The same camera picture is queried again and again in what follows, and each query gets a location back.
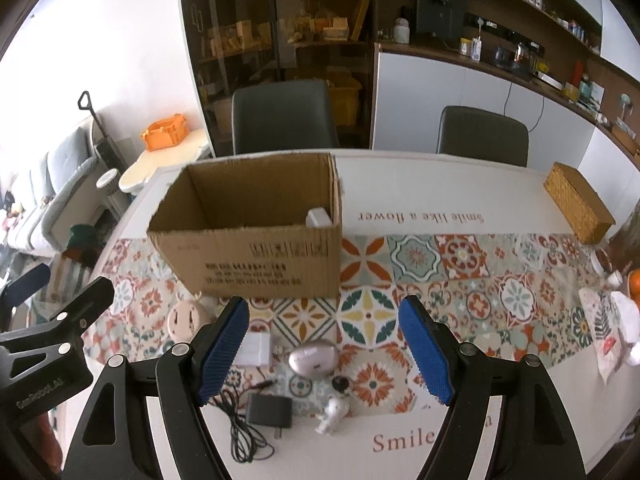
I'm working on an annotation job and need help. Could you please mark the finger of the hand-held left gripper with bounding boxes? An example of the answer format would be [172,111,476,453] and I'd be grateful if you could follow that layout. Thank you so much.
[0,276,116,361]
[0,262,53,318]

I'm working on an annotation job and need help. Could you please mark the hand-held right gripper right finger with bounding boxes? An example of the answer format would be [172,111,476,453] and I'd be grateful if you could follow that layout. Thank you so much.
[397,295,586,480]

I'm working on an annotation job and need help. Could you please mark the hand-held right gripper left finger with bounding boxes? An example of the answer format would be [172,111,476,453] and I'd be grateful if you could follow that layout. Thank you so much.
[62,296,251,480]

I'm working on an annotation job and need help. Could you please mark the white battery charger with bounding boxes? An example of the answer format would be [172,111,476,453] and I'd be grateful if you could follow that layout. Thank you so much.
[234,332,273,367]

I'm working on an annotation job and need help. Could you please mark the pink deer alarm clock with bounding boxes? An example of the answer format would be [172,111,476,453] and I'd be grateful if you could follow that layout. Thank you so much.
[166,296,217,353]

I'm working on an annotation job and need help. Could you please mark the brown cardboard box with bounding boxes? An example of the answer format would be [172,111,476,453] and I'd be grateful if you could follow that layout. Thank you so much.
[146,152,345,300]

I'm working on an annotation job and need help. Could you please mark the striped bag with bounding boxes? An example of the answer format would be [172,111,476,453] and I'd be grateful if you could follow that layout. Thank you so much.
[50,255,93,306]

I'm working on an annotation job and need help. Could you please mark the dark green cloth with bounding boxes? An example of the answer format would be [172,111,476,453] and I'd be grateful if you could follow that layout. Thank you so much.
[65,225,103,266]

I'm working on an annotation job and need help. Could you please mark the black power adapter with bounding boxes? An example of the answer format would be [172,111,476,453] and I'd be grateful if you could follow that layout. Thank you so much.
[245,392,294,442]

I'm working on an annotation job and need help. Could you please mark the patterned tile-print tablecloth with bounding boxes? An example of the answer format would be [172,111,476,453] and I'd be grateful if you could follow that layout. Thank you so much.
[82,149,640,480]

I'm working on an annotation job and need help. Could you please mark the white astronaut figurine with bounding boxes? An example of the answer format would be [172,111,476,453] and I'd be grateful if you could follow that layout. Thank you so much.
[315,375,353,436]

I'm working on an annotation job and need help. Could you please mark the grey sofa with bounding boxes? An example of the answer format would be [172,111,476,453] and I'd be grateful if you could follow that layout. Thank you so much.
[0,122,101,261]

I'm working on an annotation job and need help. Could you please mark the white cylindrical appliance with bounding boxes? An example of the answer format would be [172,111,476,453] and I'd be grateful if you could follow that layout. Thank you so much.
[97,169,132,222]

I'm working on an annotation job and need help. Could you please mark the cream side table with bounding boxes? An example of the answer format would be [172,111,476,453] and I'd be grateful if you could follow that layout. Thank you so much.
[119,129,213,193]

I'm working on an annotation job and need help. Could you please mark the floral printed pouch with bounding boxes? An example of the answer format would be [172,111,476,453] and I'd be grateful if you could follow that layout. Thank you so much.
[580,287,640,383]

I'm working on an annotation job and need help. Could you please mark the orange plastic basket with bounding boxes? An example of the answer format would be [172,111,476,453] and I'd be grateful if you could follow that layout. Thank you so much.
[140,114,189,152]

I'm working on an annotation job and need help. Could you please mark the woven wicker box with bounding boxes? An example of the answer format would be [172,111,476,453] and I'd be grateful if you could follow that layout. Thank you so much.
[543,161,617,245]

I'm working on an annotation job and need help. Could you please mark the grey dining chair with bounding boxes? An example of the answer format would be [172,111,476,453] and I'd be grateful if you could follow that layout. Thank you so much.
[436,106,530,168]
[231,79,342,156]

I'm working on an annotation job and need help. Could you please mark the white sideboard with wooden top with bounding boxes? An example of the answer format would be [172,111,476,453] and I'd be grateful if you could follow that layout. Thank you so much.
[371,42,640,201]

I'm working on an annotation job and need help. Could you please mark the dark glass cabinet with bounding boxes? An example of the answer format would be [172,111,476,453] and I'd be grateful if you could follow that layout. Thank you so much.
[176,0,378,158]

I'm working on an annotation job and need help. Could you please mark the black countertop appliance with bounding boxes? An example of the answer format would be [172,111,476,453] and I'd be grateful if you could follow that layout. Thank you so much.
[416,0,468,40]

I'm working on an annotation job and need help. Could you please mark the black adapter cable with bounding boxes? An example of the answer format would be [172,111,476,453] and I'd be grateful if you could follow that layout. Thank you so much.
[207,379,277,462]

